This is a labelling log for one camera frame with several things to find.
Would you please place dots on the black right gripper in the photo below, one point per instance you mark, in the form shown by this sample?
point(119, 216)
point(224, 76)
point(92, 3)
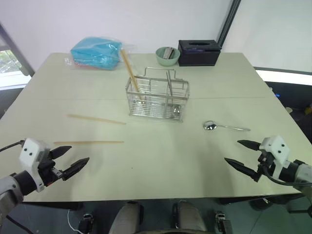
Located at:
point(265, 161)

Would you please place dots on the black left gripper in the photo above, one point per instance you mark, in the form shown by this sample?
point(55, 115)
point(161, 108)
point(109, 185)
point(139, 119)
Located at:
point(47, 170)

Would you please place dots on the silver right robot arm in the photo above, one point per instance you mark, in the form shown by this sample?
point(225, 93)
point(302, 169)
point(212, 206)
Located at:
point(302, 171)

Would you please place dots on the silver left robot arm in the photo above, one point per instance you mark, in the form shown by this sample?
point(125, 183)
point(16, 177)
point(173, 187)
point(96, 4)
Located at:
point(9, 186)

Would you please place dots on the wooden chopstick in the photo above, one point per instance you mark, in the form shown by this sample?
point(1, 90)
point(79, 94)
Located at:
point(97, 119)
point(131, 70)
point(128, 69)
point(87, 142)

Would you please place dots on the silver metal spoon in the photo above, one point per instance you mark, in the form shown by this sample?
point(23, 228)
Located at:
point(177, 111)
point(210, 126)

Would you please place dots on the dark equipment beside table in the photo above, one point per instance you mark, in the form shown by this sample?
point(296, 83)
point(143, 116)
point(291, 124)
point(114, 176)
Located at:
point(290, 102)

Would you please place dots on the grey left robot leg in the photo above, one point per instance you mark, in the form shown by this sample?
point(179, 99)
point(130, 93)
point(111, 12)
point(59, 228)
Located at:
point(126, 218)

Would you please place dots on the grey robot leg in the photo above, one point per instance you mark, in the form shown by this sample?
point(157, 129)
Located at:
point(126, 218)
point(190, 217)

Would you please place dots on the grey right robot leg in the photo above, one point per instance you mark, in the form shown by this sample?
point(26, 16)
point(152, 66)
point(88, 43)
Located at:
point(190, 217)

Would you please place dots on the black tissue box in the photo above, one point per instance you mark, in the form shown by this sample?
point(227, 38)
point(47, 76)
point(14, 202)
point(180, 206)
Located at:
point(197, 58)

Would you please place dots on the light green bowl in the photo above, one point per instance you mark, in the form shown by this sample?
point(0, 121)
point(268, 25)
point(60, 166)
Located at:
point(167, 62)

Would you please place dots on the silver metal object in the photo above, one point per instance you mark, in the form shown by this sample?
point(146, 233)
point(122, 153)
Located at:
point(168, 53)

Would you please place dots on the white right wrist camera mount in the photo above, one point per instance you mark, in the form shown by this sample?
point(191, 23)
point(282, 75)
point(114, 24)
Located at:
point(276, 147)

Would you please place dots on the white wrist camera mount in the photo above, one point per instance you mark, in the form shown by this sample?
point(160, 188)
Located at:
point(30, 148)
point(276, 147)

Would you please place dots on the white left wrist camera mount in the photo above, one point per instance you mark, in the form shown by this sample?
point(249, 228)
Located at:
point(30, 148)

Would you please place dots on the grey window frame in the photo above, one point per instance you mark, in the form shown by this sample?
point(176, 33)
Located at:
point(18, 52)

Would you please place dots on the dark door frame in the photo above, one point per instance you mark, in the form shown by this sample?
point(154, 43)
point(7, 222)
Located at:
point(228, 22)

